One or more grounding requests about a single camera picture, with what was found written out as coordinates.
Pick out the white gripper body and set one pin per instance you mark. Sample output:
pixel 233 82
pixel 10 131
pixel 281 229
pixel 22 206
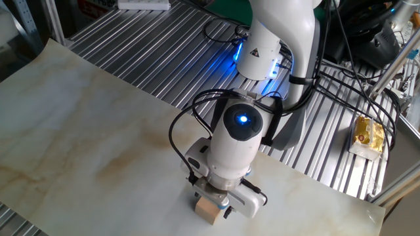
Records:
pixel 251 203

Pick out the small wooden cube block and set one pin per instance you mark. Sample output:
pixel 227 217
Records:
pixel 206 211

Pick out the marble pattern table mat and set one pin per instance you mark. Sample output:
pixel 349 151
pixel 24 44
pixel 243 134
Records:
pixel 98 147

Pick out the yellow tissue pack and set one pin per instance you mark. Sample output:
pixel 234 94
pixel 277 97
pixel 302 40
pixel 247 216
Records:
pixel 365 137

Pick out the green panel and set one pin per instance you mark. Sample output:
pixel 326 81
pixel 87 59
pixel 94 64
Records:
pixel 233 10

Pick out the white power strip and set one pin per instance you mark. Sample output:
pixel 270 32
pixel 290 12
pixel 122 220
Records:
pixel 144 4

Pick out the black racing wheel controller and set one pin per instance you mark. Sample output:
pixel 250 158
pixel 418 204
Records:
pixel 377 46

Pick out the red printed box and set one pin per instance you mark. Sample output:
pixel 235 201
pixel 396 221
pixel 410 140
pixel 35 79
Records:
pixel 95 8

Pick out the blue grey metal shelf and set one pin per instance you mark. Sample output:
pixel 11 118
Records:
pixel 28 23

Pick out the silver wrist camera blue cap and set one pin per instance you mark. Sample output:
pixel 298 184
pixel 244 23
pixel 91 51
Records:
pixel 210 193
pixel 248 170

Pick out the aluminium frame bar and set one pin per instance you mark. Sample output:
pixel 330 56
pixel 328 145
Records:
pixel 397 187

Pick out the aluminium frame post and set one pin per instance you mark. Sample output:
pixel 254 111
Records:
pixel 393 64
pixel 57 26

